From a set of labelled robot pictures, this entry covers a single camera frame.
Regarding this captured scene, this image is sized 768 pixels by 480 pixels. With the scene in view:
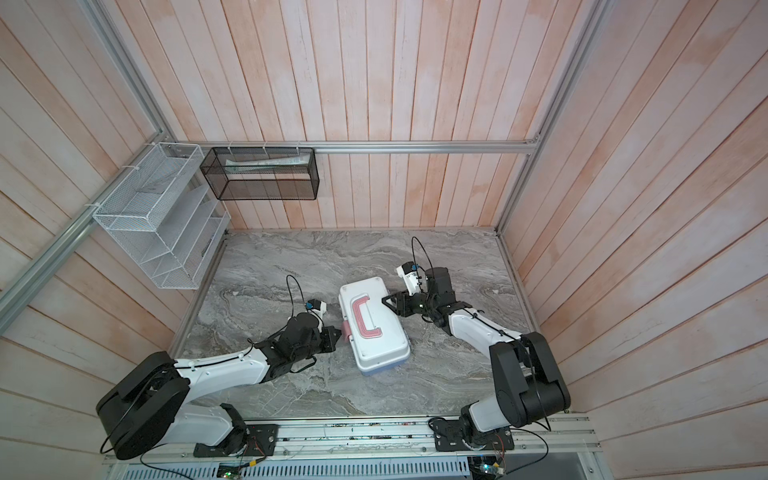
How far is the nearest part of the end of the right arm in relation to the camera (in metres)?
0.67

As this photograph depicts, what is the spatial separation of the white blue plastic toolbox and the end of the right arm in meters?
0.05

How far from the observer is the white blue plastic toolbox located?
2.61ft
